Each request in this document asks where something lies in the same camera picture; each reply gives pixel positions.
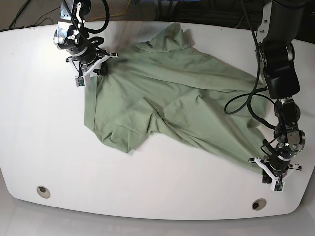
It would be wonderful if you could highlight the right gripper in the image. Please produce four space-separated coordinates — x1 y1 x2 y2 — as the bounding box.
66 50 118 76

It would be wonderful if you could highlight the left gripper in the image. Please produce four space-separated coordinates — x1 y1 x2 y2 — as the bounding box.
248 155 302 184

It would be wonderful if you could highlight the green t-shirt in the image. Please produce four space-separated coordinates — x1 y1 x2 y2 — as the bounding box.
84 23 264 172

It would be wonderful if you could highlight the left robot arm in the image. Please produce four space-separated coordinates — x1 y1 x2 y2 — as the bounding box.
241 0 311 192

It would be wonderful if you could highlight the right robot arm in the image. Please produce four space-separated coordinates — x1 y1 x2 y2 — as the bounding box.
53 0 118 79

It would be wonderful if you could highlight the right table grommet hole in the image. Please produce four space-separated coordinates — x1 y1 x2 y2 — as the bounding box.
252 198 267 211

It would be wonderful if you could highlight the table grommet hole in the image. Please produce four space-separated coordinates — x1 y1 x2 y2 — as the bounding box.
252 198 267 211
37 186 51 199

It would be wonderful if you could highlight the left table grommet hole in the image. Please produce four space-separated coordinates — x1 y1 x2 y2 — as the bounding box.
37 186 51 199

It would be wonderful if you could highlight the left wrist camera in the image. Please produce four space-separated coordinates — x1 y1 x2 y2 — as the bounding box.
270 180 285 192

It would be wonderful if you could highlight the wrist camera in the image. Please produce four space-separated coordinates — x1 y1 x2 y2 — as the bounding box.
75 76 86 87
270 180 285 192

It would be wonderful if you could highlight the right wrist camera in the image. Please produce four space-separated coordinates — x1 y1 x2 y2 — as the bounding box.
75 76 86 87

